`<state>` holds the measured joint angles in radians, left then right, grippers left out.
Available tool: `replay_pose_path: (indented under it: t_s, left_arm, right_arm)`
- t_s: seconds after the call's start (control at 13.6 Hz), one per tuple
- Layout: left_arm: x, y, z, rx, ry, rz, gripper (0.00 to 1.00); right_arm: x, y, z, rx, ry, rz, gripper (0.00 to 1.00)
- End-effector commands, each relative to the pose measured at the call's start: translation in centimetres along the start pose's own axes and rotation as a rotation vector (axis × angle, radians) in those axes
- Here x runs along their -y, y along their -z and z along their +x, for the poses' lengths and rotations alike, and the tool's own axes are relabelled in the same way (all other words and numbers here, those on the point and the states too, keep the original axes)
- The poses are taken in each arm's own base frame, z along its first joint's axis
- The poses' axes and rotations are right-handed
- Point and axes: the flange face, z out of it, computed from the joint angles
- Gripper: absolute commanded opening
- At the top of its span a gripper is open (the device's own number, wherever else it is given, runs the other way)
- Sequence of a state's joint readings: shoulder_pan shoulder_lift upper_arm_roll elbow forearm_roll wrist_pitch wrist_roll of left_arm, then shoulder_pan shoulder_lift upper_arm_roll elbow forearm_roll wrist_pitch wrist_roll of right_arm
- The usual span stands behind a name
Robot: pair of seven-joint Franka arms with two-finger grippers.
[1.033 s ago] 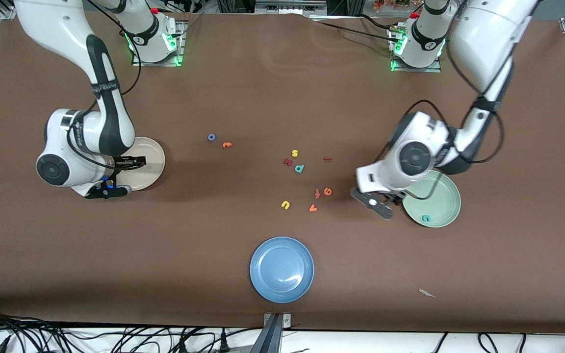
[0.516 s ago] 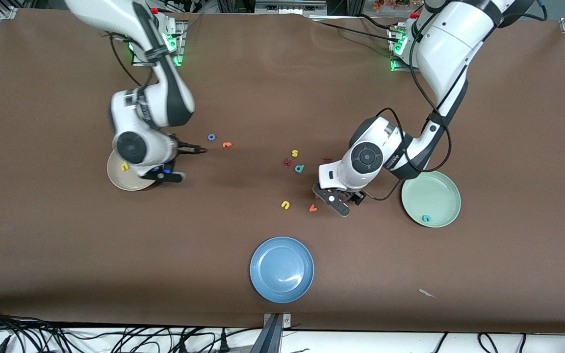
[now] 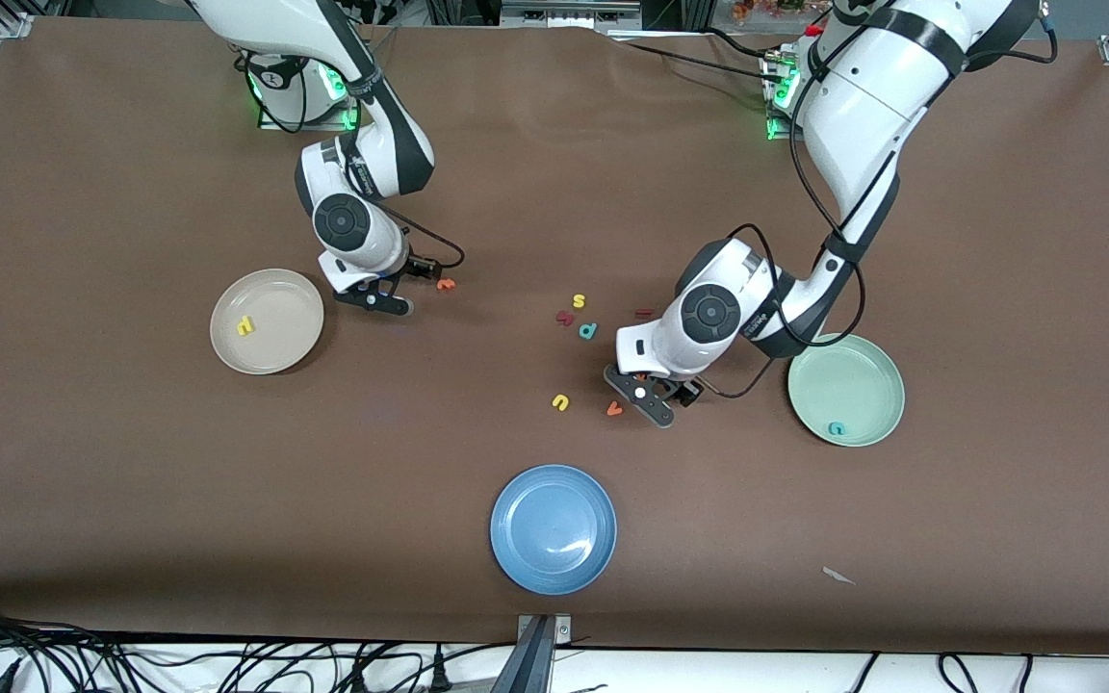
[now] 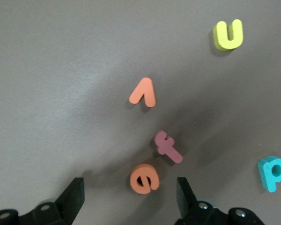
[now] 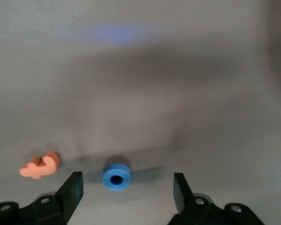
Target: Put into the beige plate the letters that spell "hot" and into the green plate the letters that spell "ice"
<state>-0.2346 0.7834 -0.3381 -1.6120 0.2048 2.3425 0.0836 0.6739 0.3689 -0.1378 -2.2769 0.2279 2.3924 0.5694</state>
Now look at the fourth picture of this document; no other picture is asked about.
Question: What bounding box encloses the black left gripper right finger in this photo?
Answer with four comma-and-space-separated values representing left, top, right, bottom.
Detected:
174, 177, 265, 225

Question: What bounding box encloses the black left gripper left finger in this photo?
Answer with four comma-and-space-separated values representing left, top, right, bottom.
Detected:
0, 177, 85, 225

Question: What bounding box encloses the orange foam letter e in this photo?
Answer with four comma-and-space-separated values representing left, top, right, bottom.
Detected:
130, 164, 160, 195

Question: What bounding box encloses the pink foam letter f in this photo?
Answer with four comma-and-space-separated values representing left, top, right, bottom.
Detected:
154, 130, 184, 164

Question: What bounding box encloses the teal foam letter p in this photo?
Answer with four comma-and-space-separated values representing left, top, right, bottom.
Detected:
257, 156, 281, 193

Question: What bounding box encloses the orange foam letter v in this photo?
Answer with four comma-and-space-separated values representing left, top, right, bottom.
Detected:
128, 77, 156, 108

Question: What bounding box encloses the brown table cover sheet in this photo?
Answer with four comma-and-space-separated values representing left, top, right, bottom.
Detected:
0, 0, 281, 225

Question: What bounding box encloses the yellow foam letter u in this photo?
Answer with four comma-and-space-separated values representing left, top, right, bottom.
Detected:
212, 19, 244, 51

